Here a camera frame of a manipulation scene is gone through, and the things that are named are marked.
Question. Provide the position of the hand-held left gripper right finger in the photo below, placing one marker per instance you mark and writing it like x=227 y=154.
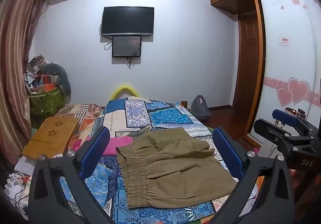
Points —
x=229 y=151

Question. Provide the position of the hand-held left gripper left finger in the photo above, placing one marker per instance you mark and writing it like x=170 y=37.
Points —
x=94 y=151

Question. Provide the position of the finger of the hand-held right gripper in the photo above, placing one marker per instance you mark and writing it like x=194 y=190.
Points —
x=283 y=115
x=270 y=132

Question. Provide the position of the olive green pants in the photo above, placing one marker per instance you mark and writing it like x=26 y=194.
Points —
x=175 y=163

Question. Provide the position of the pink cloth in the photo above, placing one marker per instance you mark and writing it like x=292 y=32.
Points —
x=117 y=145

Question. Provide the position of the orange striped blanket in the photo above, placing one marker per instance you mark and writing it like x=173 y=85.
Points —
x=82 y=113

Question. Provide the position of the wooden lap desk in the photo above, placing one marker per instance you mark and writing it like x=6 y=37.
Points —
x=50 y=138

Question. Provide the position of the white heart-print sliding door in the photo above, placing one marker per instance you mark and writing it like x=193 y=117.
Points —
x=283 y=68

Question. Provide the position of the grey bag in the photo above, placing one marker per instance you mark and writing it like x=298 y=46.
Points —
x=200 y=109

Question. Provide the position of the brown wooden room door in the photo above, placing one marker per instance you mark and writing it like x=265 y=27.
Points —
x=247 y=63

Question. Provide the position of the green patterned bag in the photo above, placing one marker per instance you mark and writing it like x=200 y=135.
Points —
x=46 y=103

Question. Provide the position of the yellow foam hoop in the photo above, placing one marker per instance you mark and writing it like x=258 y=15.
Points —
x=124 y=87

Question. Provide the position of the red white sticker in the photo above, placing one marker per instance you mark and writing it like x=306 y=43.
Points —
x=284 y=40

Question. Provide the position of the blue patchwork bedspread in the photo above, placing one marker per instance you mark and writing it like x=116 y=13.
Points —
x=163 y=116

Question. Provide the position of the white printed cloth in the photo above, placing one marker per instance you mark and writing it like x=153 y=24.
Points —
x=21 y=171

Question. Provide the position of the orange box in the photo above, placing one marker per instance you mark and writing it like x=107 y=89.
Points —
x=49 y=83

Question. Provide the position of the brown striped curtain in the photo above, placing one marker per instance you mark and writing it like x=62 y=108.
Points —
x=17 y=38

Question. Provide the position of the brown wooden bed post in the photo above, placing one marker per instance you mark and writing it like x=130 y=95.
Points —
x=184 y=104

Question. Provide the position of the small black wall monitor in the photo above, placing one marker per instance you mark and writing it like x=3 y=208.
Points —
x=126 y=47

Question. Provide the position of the black wall television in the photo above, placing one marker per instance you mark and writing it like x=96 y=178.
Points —
x=128 y=20

